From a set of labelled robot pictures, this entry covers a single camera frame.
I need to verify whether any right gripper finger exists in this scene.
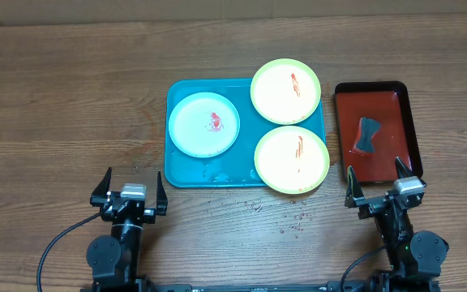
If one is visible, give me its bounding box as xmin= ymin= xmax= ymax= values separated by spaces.
xmin=394 ymin=157 xmax=414 ymax=179
xmin=345 ymin=165 xmax=365 ymax=208

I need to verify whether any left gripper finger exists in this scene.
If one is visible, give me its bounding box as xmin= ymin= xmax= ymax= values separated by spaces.
xmin=156 ymin=172 xmax=168 ymax=209
xmin=91 ymin=167 xmax=112 ymax=198

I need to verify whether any red and grey sponge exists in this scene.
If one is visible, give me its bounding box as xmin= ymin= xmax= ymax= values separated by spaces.
xmin=352 ymin=117 xmax=381 ymax=155

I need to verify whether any yellow-green plate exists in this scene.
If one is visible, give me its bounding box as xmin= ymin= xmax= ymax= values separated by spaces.
xmin=251 ymin=58 xmax=321 ymax=125
xmin=254 ymin=126 xmax=330 ymax=195

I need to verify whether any light blue plate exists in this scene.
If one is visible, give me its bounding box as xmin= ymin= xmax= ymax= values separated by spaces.
xmin=168 ymin=92 xmax=240 ymax=158

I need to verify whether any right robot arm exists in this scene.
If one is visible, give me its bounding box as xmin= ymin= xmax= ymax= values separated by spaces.
xmin=340 ymin=157 xmax=449 ymax=292

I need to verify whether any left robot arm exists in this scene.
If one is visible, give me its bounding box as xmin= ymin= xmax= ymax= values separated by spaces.
xmin=86 ymin=169 xmax=168 ymax=291

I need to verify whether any black and red tray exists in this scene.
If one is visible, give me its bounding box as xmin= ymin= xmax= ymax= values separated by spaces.
xmin=334 ymin=81 xmax=423 ymax=184

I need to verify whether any teal plastic tray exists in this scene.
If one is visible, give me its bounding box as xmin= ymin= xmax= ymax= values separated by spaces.
xmin=165 ymin=79 xmax=326 ymax=187

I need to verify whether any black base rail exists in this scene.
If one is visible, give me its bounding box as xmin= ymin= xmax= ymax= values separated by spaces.
xmin=79 ymin=280 xmax=441 ymax=292

